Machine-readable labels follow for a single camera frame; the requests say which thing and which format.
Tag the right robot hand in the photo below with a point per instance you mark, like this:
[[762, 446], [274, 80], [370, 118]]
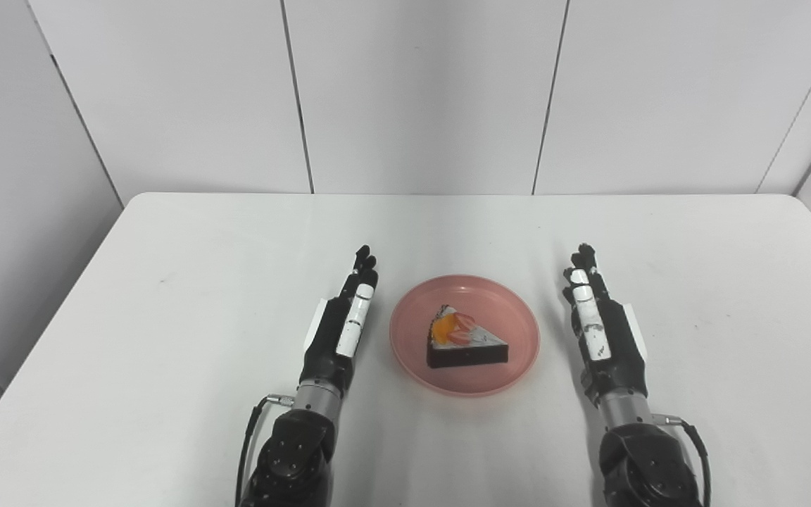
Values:
[[606, 338]]

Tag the chocolate cake slice with fruit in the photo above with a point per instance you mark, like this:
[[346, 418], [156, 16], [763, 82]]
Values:
[[463, 341]]

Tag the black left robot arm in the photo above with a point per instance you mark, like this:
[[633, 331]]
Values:
[[296, 447]]

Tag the pink plate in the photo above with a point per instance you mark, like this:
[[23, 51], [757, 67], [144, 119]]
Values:
[[511, 338]]

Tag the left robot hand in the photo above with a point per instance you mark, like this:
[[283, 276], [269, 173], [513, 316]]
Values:
[[338, 331]]

